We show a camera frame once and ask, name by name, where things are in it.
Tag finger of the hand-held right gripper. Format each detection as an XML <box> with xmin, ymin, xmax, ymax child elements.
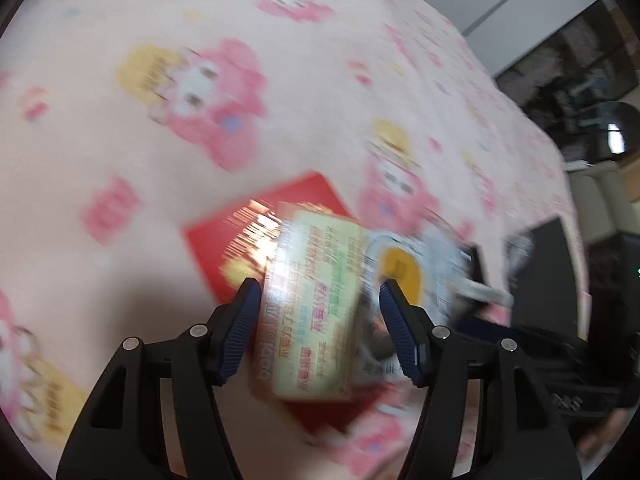
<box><xmin>456</xmin><ymin>312</ymin><xmax>531</xmax><ymax>345</ymax></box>
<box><xmin>450</xmin><ymin>280</ymin><xmax>516</xmax><ymax>311</ymax></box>

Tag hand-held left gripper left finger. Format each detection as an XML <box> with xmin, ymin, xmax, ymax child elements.
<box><xmin>56</xmin><ymin>277</ymin><xmax>263</xmax><ymax>480</ymax></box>

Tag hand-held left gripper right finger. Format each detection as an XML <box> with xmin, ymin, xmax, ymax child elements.
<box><xmin>378</xmin><ymin>279</ymin><xmax>583</xmax><ymax>480</ymax></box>

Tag white blister pack yellow centre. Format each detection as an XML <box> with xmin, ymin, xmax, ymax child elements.
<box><xmin>350</xmin><ymin>225</ymin><xmax>473</xmax><ymax>386</ymax></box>

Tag yellow-green printed packet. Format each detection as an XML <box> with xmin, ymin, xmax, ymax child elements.
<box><xmin>250</xmin><ymin>202</ymin><xmax>368</xmax><ymax>403</ymax></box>

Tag red envelope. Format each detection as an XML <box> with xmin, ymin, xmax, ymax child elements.
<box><xmin>181</xmin><ymin>172</ymin><xmax>381</xmax><ymax>436</ymax></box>

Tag pink printed blanket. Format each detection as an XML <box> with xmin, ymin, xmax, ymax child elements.
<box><xmin>0</xmin><ymin>0</ymin><xmax>593</xmax><ymax>480</ymax></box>

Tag round dark glass object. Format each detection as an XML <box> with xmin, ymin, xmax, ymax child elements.
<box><xmin>560</xmin><ymin>101</ymin><xmax>640</xmax><ymax>161</ymax></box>

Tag dark glass cabinet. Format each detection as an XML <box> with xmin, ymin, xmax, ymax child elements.
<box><xmin>495</xmin><ymin>0</ymin><xmax>640</xmax><ymax>131</ymax></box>

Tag white wardrobe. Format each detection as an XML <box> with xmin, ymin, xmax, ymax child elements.
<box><xmin>420</xmin><ymin>0</ymin><xmax>606</xmax><ymax>78</ymax></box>

